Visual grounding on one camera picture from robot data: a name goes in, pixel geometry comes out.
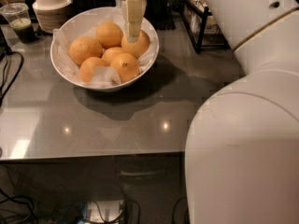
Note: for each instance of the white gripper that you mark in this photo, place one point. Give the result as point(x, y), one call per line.
point(135, 14)

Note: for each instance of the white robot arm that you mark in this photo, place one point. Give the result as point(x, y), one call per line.
point(242, 148)

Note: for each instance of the white paper bowl liner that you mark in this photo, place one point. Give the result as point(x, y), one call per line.
point(104, 76)

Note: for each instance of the white ceramic bowl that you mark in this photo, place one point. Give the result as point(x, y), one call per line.
point(93, 19)

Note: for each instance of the black ribbed container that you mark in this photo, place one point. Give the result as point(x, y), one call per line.
point(158, 13)

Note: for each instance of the small orange in middle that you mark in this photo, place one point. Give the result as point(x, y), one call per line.
point(111, 53)

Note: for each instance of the stack of paper bowls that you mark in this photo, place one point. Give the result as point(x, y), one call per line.
point(51, 14)

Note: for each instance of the plastic cup with green drink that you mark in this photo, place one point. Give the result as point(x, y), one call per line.
point(17, 16)

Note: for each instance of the black wire rack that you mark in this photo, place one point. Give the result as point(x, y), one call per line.
point(203, 31)

